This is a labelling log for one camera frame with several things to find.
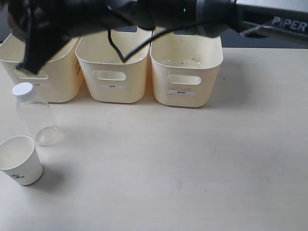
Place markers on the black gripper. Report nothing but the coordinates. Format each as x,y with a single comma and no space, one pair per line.
48,25

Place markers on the clear plastic bottle white cap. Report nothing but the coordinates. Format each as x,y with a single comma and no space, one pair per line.
35,111

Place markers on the white paper cup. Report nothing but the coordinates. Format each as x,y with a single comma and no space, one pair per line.
20,161

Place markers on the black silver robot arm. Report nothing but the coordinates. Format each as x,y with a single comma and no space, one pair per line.
282,19

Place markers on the cream left storage bin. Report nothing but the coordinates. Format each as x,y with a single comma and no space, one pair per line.
57,82

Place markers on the cream storage bin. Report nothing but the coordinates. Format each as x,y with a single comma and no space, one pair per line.
107,78
185,68
57,82

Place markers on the cream middle storage bin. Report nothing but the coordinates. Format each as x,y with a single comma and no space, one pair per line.
107,78

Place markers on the cream right storage bin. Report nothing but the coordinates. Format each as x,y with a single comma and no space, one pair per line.
185,68

